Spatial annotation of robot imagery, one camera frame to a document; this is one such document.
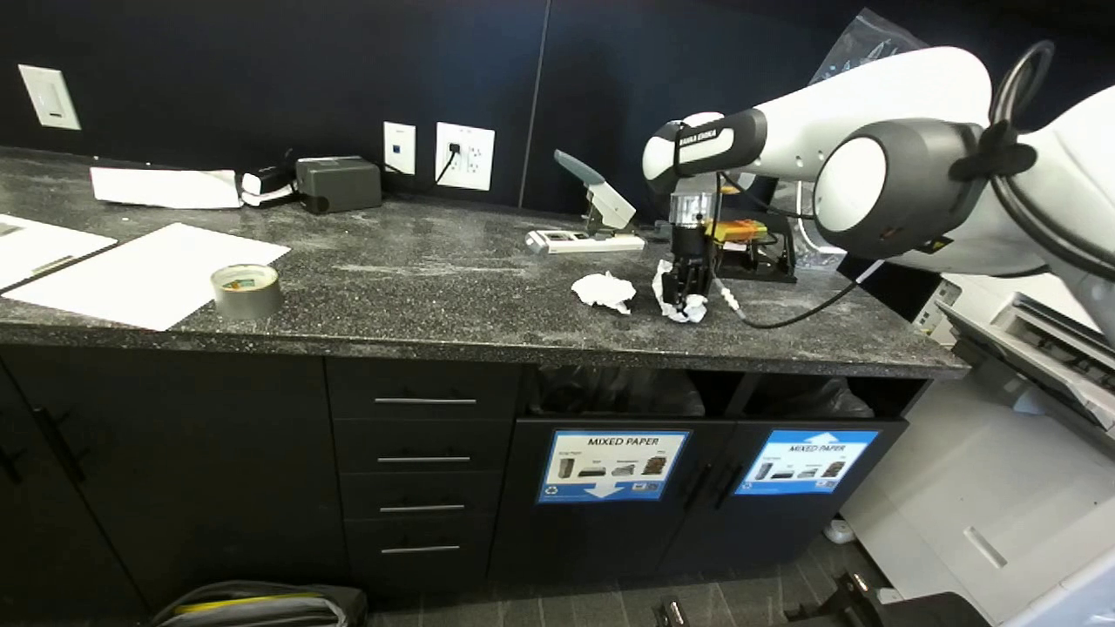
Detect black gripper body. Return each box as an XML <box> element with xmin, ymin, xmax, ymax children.
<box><xmin>671</xmin><ymin>192</ymin><xmax>714</xmax><ymax>259</ymax></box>

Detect tissue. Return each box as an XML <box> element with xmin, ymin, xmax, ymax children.
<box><xmin>653</xmin><ymin>259</ymin><xmax>711</xmax><ymax>323</ymax></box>
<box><xmin>573</xmin><ymin>272</ymin><xmax>637</xmax><ymax>315</ymax></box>

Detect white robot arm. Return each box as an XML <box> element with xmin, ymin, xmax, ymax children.
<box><xmin>642</xmin><ymin>43</ymin><xmax>1115</xmax><ymax>322</ymax></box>

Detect right black bin door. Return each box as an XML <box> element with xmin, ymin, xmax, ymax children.
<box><xmin>661</xmin><ymin>418</ymin><xmax>906</xmax><ymax>578</ymax></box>

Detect black bin door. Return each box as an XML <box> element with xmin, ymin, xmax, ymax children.
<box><xmin>661</xmin><ymin>418</ymin><xmax>906</xmax><ymax>578</ymax></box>
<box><xmin>493</xmin><ymin>418</ymin><xmax>696</xmax><ymax>590</ymax></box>

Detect left black bin door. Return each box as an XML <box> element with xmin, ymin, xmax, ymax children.
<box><xmin>493</xmin><ymin>418</ymin><xmax>696</xmax><ymax>590</ymax></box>

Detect large white stapler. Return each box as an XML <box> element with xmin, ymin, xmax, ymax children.
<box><xmin>528</xmin><ymin>151</ymin><xmax>646</xmax><ymax>253</ymax></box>

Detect right mixed paper sign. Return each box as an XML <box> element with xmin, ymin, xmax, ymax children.
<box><xmin>737</xmin><ymin>430</ymin><xmax>880</xmax><ymax>497</ymax></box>

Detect clear plastic bag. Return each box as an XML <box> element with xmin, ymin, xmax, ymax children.
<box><xmin>811</xmin><ymin>8</ymin><xmax>923</xmax><ymax>80</ymax></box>

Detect black drawer unit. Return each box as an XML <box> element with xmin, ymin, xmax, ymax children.
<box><xmin>329</xmin><ymin>359</ymin><xmax>521</xmax><ymax>600</ymax></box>

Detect black box device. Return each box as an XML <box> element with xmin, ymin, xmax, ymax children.
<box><xmin>295</xmin><ymin>158</ymin><xmax>383</xmax><ymax>214</ymax></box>

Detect white office printer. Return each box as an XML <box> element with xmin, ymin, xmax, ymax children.
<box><xmin>844</xmin><ymin>275</ymin><xmax>1115</xmax><ymax>627</ymax></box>

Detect roll of tape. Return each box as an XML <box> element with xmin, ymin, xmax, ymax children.
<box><xmin>210</xmin><ymin>261</ymin><xmax>282</xmax><ymax>315</ymax></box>

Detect white paper sheet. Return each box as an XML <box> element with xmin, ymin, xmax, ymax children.
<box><xmin>12</xmin><ymin>222</ymin><xmax>285</xmax><ymax>332</ymax></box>

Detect folded white paper back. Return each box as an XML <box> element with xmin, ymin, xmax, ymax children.
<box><xmin>91</xmin><ymin>169</ymin><xmax>241</xmax><ymax>209</ymax></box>

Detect black cabinet door left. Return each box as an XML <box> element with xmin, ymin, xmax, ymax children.
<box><xmin>3</xmin><ymin>348</ymin><xmax>344</xmax><ymax>606</ymax></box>

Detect white paper stack left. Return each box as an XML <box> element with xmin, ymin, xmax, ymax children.
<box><xmin>0</xmin><ymin>214</ymin><xmax>112</xmax><ymax>290</ymax></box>

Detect orange yellow wrist camera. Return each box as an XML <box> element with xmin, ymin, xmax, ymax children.
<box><xmin>711</xmin><ymin>221</ymin><xmax>772</xmax><ymax>246</ymax></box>

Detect white wall outlet plate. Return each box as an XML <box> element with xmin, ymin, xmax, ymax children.
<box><xmin>435</xmin><ymin>122</ymin><xmax>495</xmax><ymax>192</ymax></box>

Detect white wall switch plate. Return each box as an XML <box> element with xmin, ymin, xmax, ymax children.
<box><xmin>383</xmin><ymin>122</ymin><xmax>417</xmax><ymax>178</ymax></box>

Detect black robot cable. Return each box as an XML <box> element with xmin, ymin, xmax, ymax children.
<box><xmin>711</xmin><ymin>38</ymin><xmax>1115</xmax><ymax>335</ymax></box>

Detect white wall plate left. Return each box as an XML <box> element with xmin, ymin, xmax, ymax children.
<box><xmin>19</xmin><ymin>63</ymin><xmax>82</xmax><ymax>131</ymax></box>

